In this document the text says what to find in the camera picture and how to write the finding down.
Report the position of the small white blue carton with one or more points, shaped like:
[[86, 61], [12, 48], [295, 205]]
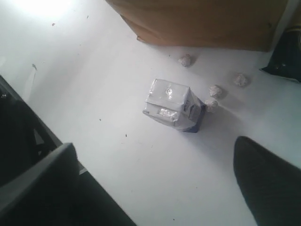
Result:
[[174, 105]]

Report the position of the small white pebble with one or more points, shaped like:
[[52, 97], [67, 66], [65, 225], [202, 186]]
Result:
[[186, 60], [211, 105], [215, 91]]

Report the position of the spaghetti pasta packet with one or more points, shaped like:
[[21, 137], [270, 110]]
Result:
[[285, 61]]

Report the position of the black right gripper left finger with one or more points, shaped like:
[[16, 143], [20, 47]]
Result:
[[53, 192]]

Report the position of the brown paper bag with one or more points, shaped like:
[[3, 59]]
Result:
[[233, 24]]

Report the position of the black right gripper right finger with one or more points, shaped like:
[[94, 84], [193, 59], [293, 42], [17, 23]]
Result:
[[270, 186]]

